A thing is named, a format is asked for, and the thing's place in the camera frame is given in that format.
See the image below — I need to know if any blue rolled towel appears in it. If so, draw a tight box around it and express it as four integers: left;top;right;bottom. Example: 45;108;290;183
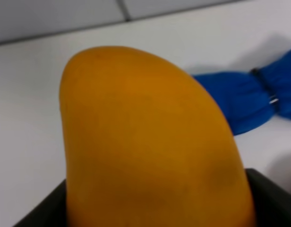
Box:
193;50;291;135

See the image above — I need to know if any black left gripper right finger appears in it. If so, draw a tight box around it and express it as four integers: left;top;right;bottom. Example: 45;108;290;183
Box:
246;168;291;227

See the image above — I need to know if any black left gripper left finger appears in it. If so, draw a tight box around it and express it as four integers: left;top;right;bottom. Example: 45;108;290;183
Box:
14;180;67;227

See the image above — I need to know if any orange mango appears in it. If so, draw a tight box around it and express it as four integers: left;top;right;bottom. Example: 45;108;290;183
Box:
60;46;256;227

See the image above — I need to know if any black band on blue towel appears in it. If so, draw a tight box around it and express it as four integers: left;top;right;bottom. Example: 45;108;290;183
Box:
250;68;279;105

